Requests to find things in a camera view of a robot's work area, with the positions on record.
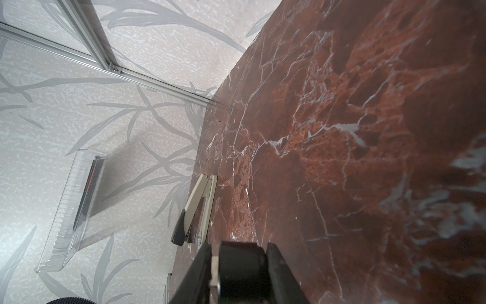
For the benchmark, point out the clear plastic wall bin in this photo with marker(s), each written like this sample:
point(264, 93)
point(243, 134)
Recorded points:
point(74, 210)

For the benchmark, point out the aluminium frame post left rear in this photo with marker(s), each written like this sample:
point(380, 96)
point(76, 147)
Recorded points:
point(82, 27)

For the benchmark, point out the aluminium rear cross bar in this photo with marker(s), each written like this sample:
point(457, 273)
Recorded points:
point(38, 42)

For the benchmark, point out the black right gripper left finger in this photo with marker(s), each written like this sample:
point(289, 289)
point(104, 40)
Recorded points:
point(195, 287)

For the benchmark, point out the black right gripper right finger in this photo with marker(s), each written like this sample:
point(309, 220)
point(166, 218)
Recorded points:
point(283, 286)

